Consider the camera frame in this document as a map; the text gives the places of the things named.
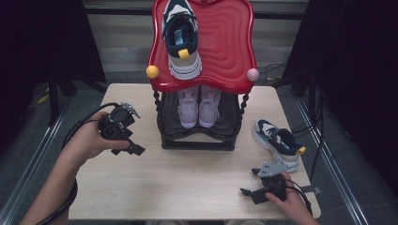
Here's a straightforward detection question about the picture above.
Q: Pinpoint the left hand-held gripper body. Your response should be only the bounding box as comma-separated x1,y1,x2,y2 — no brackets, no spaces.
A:
98,100,142,142

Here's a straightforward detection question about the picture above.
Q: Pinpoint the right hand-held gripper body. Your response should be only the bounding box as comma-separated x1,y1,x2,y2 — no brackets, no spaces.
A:
252,162,293,204

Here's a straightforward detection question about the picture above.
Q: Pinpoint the navy and white sneaker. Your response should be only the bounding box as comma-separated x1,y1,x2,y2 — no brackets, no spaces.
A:
252,118,307,173
161,0,204,81

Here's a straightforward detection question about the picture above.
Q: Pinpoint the purple sandal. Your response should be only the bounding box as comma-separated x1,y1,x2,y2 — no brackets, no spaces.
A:
176,86,200,129
198,84,222,128

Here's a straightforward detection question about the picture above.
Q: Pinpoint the red and black shoe rack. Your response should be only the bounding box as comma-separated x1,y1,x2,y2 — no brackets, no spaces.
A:
145,0,261,152

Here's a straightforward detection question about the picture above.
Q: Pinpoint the person's right hand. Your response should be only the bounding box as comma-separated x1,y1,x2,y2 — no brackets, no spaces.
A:
265,172,314,219

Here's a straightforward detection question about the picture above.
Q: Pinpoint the person's left hand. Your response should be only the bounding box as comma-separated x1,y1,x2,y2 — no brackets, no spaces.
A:
59,111,130,170

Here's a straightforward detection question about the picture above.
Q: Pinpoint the grey tape strip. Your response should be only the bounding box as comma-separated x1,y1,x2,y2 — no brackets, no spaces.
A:
301,186,323,195

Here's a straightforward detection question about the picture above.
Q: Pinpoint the dark metal stand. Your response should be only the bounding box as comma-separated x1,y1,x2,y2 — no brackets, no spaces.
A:
46,69,62,127

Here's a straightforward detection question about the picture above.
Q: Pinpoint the yellow floor tape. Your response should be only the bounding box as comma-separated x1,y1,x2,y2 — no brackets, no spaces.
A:
35,90,51,106

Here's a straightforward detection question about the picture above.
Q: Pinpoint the black horizontal bar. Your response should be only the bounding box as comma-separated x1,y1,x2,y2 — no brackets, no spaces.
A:
84,7,311,21

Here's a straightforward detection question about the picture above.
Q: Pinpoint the black curtain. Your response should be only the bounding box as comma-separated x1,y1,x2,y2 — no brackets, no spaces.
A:
0,0,107,148
283,0,398,195

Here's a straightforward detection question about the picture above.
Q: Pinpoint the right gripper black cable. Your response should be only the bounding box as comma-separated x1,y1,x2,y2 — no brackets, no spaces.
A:
284,179,314,217

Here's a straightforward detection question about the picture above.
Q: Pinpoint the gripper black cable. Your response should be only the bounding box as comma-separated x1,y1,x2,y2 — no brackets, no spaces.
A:
36,102,121,225
284,179,314,217

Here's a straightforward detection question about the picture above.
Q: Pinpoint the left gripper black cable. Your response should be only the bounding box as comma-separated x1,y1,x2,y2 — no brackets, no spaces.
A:
36,102,121,225

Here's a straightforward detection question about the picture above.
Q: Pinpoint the black floor cable bundle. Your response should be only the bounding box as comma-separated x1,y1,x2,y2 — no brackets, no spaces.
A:
292,78,327,182

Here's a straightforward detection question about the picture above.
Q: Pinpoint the thin black floor cable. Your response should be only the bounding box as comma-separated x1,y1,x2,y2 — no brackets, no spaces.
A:
259,61,289,85

